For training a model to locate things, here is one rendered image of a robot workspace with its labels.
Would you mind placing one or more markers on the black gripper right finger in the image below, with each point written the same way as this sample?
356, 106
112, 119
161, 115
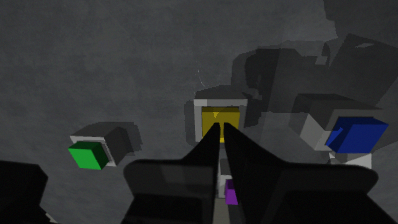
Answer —
261, 179

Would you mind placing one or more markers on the green button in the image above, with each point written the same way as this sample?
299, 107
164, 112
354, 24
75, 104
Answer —
97, 146

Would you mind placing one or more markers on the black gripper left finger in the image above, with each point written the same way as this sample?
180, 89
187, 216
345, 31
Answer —
195, 175

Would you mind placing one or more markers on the yellow button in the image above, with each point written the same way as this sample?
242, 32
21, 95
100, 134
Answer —
221, 107

